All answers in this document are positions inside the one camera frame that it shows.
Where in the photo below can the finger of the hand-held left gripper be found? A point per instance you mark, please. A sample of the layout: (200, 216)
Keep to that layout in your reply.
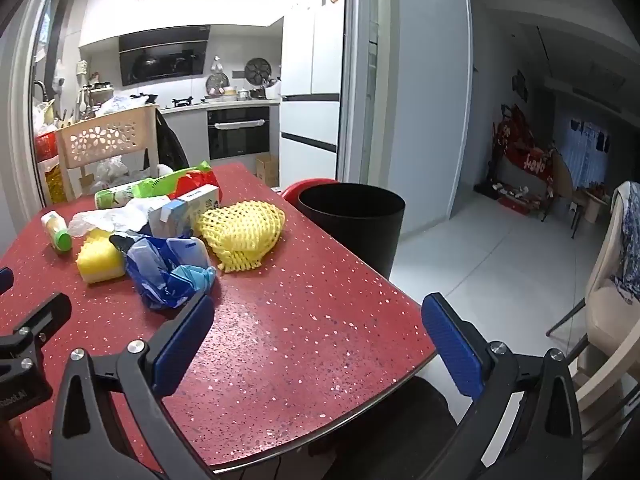
(4, 280)
(45, 317)

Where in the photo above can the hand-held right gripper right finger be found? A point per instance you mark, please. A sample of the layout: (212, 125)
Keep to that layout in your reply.
(450, 345)

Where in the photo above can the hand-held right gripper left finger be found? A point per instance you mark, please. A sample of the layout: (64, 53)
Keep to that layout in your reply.
(182, 345)

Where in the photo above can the blue plastic bag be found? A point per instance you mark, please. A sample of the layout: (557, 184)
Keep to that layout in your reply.
(160, 280)

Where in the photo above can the white and blue carton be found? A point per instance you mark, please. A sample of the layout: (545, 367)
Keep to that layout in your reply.
(185, 207)

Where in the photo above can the black trash bin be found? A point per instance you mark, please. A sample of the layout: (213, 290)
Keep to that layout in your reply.
(350, 240)

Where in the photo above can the green plastic bag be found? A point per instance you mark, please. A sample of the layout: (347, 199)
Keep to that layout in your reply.
(155, 186)

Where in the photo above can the red plastic bag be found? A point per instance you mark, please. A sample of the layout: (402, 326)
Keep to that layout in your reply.
(200, 180)

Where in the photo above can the small bottle with green cap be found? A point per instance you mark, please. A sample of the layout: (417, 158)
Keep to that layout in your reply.
(54, 227)

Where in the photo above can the yellow sponge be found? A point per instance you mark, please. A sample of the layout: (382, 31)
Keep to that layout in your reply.
(100, 260)

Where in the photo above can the yellow oil bottle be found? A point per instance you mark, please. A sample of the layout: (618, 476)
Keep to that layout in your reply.
(52, 182)

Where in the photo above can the white crumpled plastic wrap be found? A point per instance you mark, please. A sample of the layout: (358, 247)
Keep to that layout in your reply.
(115, 217)

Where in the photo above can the yellow foam fruit net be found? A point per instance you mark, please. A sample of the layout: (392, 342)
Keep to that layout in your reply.
(240, 235)

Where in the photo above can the green and white can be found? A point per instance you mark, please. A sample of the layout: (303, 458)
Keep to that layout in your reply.
(112, 196)

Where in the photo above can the red packet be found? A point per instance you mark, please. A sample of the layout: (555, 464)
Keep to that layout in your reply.
(45, 145)

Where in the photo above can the white plastic bag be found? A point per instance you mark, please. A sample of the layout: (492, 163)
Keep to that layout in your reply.
(112, 172)

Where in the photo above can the beige dining chair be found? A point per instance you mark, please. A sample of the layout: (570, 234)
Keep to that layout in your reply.
(610, 320)

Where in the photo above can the beige plastic chair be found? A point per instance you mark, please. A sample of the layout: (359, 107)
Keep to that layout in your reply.
(100, 140)

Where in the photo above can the red plastic stool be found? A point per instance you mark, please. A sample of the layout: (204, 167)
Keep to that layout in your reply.
(290, 192)

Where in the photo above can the cardboard box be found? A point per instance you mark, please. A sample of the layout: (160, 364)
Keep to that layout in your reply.
(267, 170)

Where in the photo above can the black jacket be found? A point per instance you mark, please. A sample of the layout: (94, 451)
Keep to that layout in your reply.
(167, 150)

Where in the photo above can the kitchen faucet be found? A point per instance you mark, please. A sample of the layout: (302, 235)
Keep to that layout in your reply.
(39, 87)

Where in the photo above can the red decoration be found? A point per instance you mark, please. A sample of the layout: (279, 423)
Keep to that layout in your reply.
(525, 155)

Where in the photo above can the blue patterned cloth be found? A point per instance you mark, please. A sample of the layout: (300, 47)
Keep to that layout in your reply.
(627, 240)

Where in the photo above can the black built-in oven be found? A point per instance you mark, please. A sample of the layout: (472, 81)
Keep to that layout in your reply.
(237, 135)

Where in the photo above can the white curtain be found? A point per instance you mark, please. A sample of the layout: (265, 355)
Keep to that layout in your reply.
(582, 155)

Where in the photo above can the gas stove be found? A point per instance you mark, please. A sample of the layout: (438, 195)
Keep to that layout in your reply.
(182, 101)

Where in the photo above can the black range hood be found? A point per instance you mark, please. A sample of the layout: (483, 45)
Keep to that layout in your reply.
(165, 60)

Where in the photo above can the round dark steamer rack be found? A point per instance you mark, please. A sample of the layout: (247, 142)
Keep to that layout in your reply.
(257, 70)

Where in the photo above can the white refrigerator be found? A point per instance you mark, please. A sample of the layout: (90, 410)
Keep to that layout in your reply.
(310, 60)

